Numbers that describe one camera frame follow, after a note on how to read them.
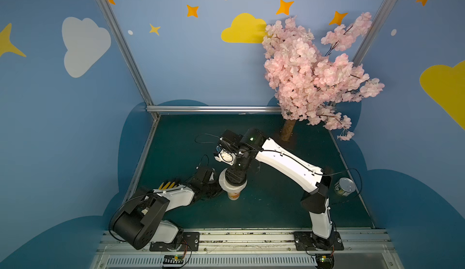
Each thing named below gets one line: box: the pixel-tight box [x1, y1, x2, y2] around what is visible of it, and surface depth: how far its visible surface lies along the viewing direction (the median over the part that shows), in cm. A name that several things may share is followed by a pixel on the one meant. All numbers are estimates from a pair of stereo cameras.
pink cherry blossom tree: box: [262, 12, 385, 142], surface depth 73 cm
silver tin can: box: [334, 177, 357, 197], surface depth 87 cm
